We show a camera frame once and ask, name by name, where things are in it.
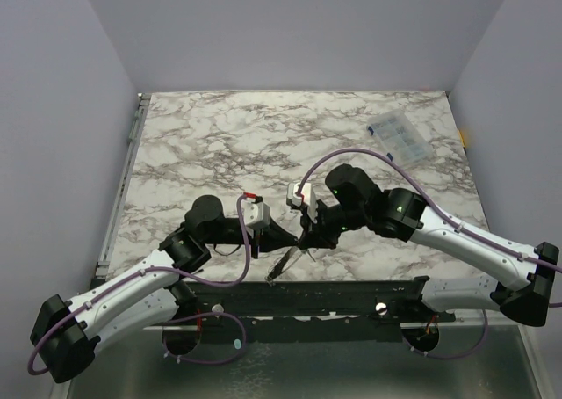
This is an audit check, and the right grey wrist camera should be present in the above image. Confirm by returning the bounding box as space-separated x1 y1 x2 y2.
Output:
286 182 318 223

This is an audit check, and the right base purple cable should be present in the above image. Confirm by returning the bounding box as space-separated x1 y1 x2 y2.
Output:
410 308 493 360

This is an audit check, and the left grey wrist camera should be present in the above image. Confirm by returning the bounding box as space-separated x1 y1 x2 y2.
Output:
242 200 271 231

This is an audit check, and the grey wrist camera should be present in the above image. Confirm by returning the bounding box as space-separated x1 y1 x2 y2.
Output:
286 182 318 223
242 200 271 231

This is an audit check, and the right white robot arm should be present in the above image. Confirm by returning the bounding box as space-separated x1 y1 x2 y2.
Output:
286 164 559 327

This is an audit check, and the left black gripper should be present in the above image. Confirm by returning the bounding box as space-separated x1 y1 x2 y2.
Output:
205 216 298 259

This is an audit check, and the metal side rail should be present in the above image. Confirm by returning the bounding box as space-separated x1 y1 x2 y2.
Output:
93 93 152 280

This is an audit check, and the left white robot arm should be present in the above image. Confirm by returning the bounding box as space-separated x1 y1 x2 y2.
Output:
27 193 298 383

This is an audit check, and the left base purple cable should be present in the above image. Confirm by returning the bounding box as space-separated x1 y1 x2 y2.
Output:
162 309 249 366

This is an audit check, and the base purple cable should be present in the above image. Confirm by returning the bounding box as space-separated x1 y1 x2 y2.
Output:
162 309 249 366
410 308 493 360

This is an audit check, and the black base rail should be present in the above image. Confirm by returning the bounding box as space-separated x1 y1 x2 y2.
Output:
171 277 455 344

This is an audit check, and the yellow tape tab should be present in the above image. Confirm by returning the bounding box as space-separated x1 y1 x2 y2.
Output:
458 129 467 149

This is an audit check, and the clear plastic organizer box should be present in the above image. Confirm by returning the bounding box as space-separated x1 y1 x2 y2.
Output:
366 110 433 167

